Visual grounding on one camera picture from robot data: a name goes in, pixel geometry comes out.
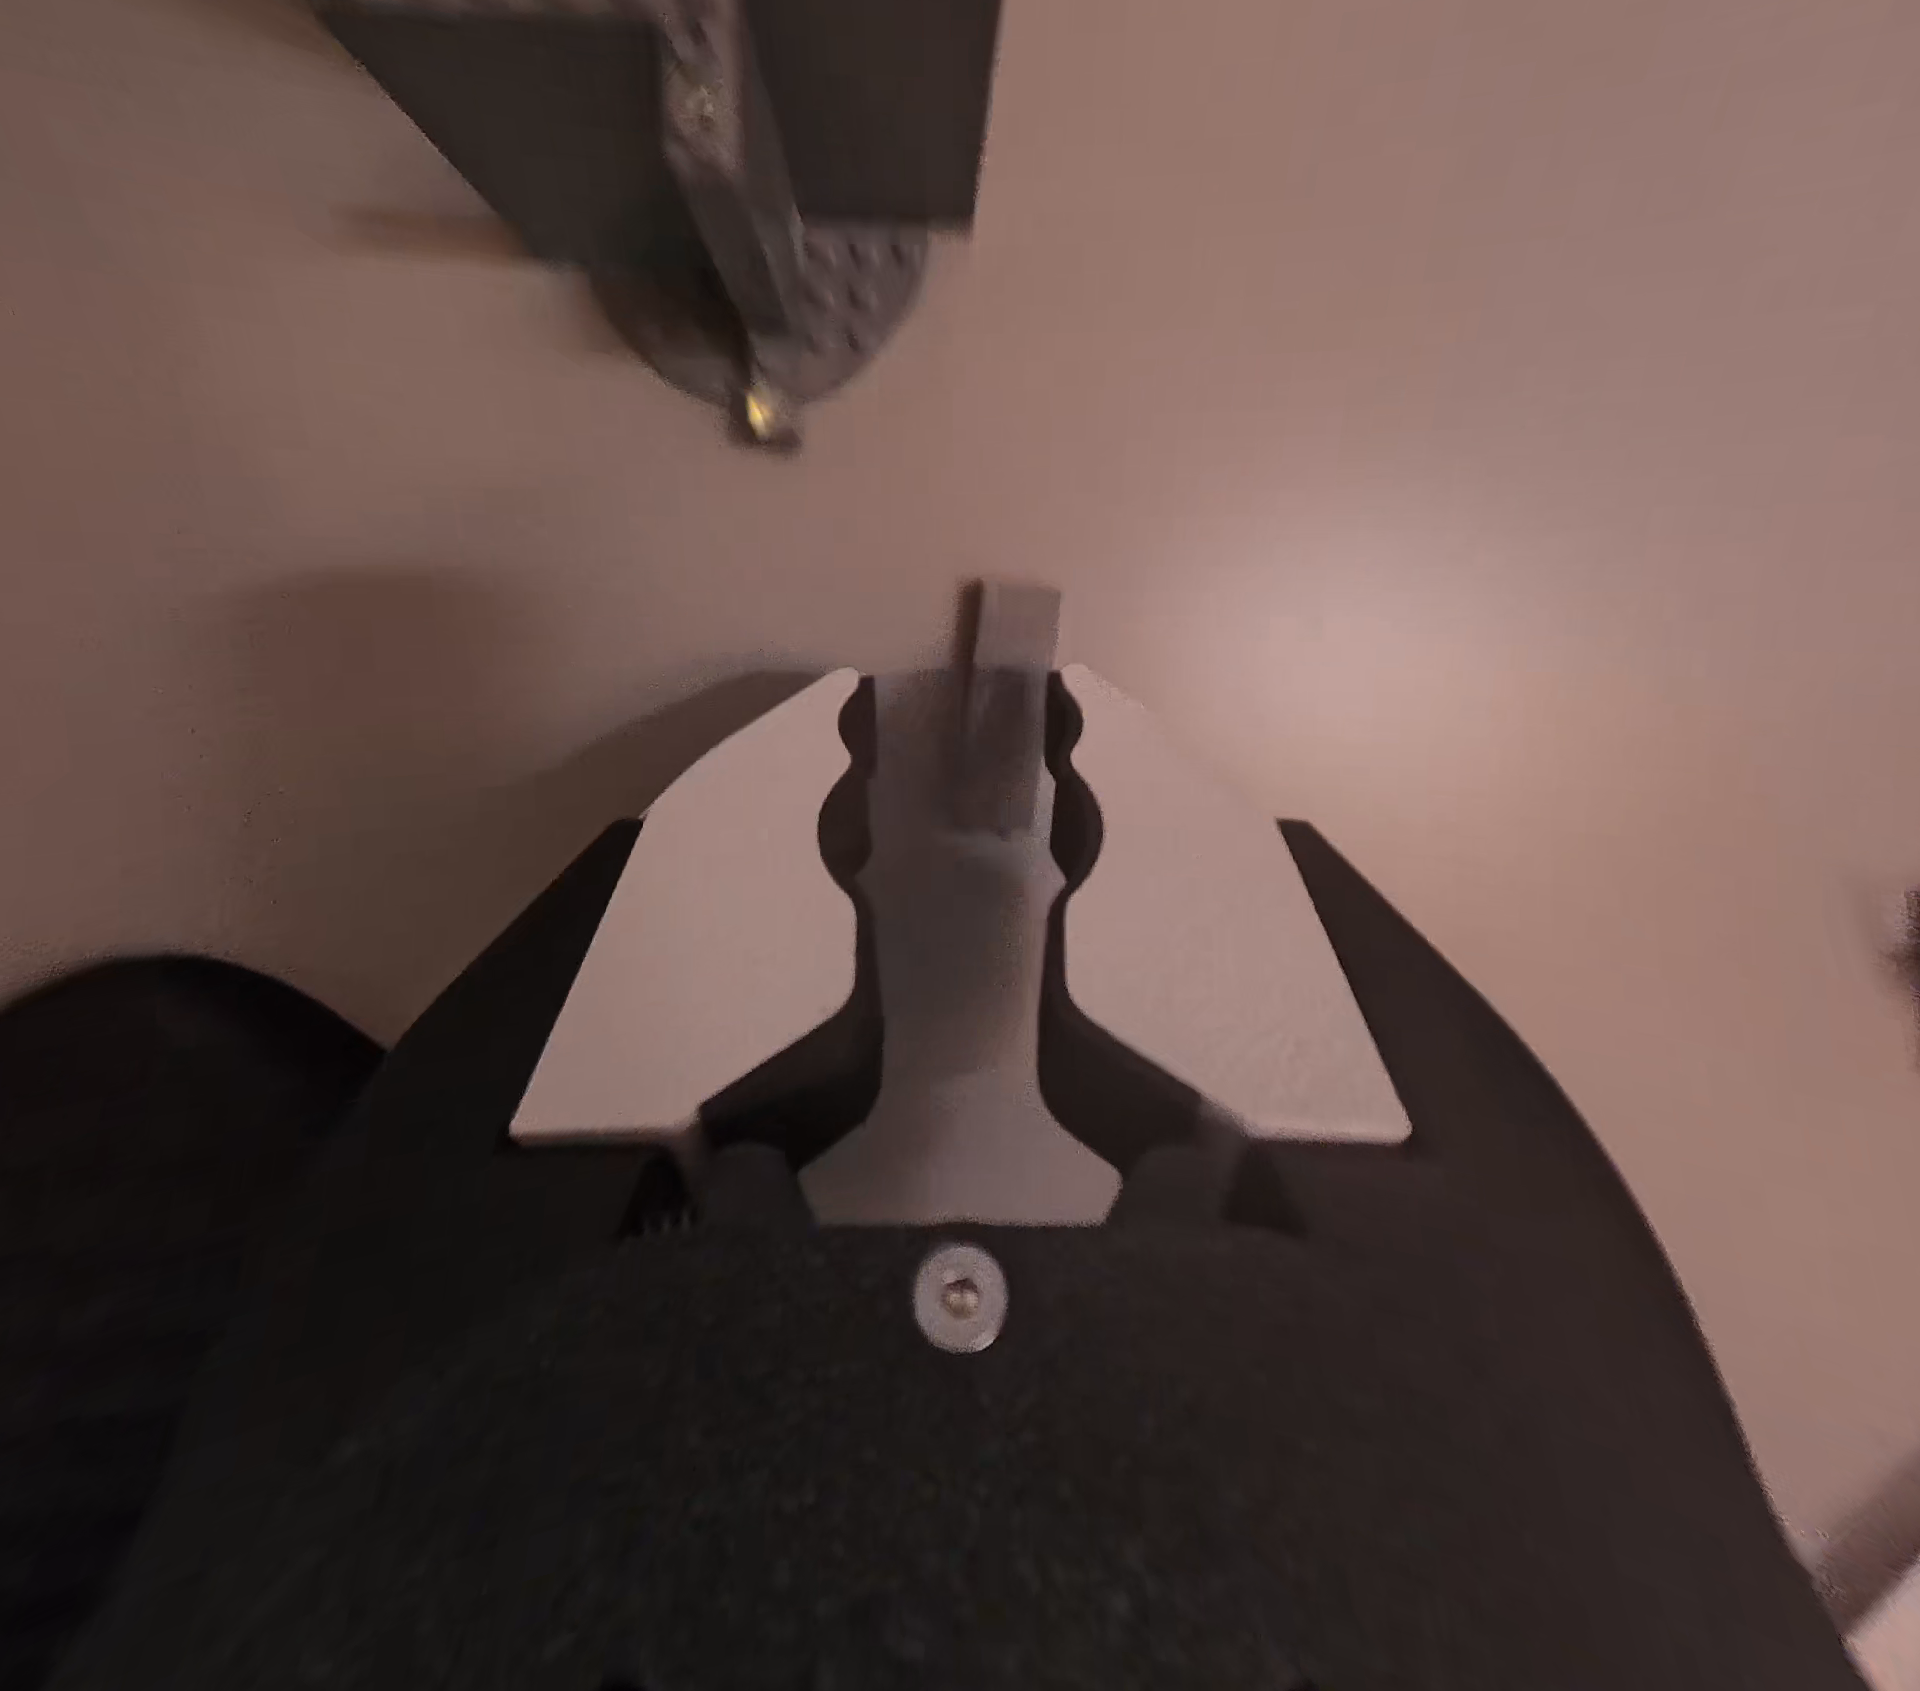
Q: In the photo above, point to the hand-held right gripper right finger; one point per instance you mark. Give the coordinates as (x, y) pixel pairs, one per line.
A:
(1215, 958)

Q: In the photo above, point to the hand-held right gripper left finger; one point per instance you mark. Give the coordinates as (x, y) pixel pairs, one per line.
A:
(707, 958)

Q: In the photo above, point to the dark grey panel brick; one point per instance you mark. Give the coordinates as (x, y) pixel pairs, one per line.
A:
(1008, 703)

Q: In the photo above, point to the grey brick wall assembly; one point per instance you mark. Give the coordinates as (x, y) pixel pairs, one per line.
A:
(840, 87)

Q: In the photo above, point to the grey desk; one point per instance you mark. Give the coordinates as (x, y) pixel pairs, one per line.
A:
(1424, 370)

